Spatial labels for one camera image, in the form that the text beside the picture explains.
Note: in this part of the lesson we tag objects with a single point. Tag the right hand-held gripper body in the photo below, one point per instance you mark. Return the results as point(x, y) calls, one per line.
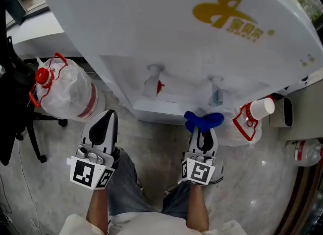
point(199, 172)

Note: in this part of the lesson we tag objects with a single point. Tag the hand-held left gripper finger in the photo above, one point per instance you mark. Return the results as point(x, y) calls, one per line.
point(87, 138)
point(112, 143)

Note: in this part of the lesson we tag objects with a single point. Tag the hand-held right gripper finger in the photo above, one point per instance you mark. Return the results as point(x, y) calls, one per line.
point(194, 145)
point(213, 148)

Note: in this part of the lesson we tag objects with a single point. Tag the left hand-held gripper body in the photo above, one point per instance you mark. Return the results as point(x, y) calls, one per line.
point(83, 173)

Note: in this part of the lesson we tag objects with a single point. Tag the blue cloth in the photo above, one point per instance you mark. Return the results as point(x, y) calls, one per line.
point(204, 121)

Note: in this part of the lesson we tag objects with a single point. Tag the white water dispenser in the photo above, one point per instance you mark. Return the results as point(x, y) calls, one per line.
point(151, 26)

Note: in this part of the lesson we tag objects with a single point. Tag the person's left forearm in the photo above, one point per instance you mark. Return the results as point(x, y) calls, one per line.
point(97, 211)

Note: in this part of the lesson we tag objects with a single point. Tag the person's right forearm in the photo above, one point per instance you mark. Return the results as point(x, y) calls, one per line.
point(198, 208)

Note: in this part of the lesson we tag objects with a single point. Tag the person's right shoe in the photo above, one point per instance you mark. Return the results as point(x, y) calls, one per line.
point(219, 170)

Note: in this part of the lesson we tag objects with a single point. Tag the person's blue jeans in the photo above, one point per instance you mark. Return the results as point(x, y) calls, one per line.
point(126, 183)

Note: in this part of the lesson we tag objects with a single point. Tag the empty jug with red cap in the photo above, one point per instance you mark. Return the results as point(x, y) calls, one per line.
point(68, 90)

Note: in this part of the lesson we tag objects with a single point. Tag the white paper cup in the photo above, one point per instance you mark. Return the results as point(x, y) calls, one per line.
point(262, 107)

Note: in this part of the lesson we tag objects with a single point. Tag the person's beige shirt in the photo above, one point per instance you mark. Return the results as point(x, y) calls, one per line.
point(151, 225)

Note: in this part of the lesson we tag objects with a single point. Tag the white waste bin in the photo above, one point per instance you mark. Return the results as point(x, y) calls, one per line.
point(280, 112)

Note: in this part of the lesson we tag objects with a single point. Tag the black office chair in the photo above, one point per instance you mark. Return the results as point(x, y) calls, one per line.
point(12, 97)

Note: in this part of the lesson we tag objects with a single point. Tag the empty jug lying bagged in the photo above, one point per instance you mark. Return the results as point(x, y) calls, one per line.
point(302, 153)

